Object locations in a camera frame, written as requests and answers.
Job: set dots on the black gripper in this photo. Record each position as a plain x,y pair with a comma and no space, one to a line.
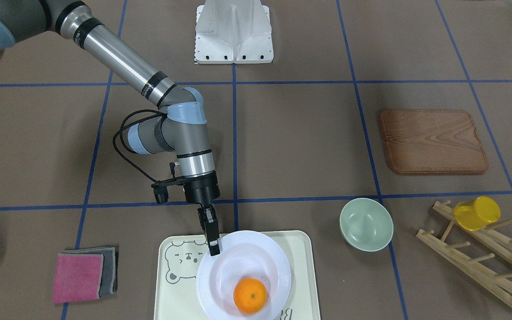
202,188

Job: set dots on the white round plate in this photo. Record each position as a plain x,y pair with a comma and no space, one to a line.
243,254

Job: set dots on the orange fruit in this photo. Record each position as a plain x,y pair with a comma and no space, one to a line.
250,295

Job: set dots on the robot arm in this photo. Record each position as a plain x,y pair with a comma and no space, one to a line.
177,124

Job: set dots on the cream bear tray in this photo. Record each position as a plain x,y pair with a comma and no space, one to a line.
180,256

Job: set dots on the grey cloth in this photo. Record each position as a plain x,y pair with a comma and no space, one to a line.
108,279

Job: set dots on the pink cloth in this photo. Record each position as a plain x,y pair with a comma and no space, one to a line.
77,277

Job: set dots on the green bowl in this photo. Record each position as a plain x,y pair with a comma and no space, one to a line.
366,225

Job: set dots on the wooden cutting board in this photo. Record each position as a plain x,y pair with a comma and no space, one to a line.
431,142

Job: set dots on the yellow cup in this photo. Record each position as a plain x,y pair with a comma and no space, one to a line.
477,213

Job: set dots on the wooden dish rack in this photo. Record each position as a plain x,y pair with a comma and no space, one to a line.
492,271

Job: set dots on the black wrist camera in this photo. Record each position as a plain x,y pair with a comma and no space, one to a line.
160,188

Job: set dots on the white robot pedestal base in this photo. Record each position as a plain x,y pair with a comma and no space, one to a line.
233,32

